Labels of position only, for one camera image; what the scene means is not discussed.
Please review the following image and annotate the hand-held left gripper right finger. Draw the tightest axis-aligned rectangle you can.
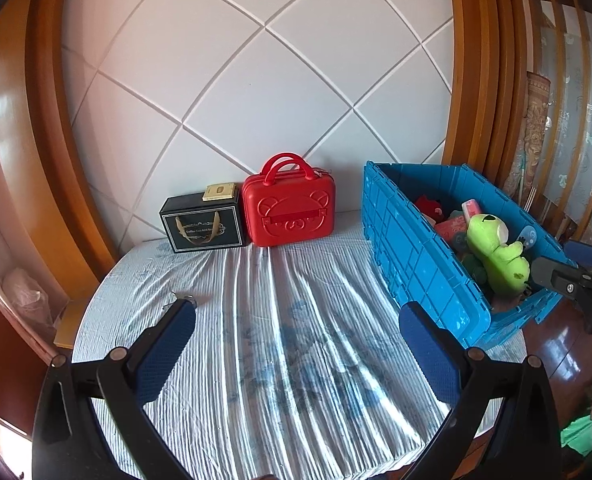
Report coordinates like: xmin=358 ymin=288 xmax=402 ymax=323
xmin=398 ymin=301 xmax=561 ymax=480

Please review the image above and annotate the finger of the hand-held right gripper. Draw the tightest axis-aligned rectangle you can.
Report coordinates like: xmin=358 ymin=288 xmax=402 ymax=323
xmin=564 ymin=241 xmax=592 ymax=267
xmin=532 ymin=257 xmax=584 ymax=301

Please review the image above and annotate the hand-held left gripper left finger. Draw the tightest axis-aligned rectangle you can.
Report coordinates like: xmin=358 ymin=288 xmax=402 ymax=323
xmin=31 ymin=300 xmax=197 ymax=480

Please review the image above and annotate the blue plastic crate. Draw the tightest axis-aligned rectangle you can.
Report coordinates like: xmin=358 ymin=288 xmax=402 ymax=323
xmin=362 ymin=161 xmax=579 ymax=351

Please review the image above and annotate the pink and white packet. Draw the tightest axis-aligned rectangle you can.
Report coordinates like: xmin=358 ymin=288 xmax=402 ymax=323
xmin=433 ymin=217 xmax=469 ymax=251

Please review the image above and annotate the green frog plush toy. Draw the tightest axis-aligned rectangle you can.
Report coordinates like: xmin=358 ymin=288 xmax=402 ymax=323
xmin=466 ymin=213 xmax=532 ymax=296

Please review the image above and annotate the tan cardboard sheet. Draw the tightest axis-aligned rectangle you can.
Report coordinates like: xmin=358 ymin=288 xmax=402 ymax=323
xmin=53 ymin=299 xmax=94 ymax=350

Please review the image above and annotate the black gift box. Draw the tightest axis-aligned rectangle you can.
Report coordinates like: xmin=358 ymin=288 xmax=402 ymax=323
xmin=159 ymin=191 xmax=247 ymax=255

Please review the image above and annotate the light blue striped bed sheet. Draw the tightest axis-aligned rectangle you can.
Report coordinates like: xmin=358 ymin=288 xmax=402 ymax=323
xmin=71 ymin=220 xmax=526 ymax=480

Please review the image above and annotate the green cloth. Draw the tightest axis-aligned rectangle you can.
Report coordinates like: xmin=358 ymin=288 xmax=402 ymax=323
xmin=560 ymin=415 xmax=592 ymax=457

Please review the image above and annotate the rolled patterned mat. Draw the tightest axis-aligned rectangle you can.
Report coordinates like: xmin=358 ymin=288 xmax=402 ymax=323
xmin=506 ymin=72 xmax=551 ymax=196

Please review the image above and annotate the red plush toy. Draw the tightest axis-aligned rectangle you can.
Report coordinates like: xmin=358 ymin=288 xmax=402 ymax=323
xmin=416 ymin=196 xmax=446 ymax=221

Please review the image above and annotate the frosted glass door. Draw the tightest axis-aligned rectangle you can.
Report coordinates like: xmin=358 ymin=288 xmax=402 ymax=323
xmin=523 ymin=0 xmax=592 ymax=241

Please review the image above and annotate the clear plastic bag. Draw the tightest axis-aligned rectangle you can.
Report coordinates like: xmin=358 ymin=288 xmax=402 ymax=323
xmin=3 ymin=267 xmax=54 ymax=328

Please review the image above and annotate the dark wooden nightstand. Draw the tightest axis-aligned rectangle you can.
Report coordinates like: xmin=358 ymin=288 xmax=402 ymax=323
xmin=0 ymin=305 xmax=52 ymax=438

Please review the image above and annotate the small beige box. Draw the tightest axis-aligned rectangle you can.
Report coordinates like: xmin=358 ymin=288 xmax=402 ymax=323
xmin=202 ymin=183 xmax=237 ymax=202

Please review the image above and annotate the red carry case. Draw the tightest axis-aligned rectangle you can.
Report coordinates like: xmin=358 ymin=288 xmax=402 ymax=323
xmin=241 ymin=153 xmax=337 ymax=248

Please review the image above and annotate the wooden headboard frame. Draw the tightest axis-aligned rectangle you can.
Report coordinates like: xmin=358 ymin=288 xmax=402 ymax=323
xmin=0 ymin=0 xmax=529 ymax=291

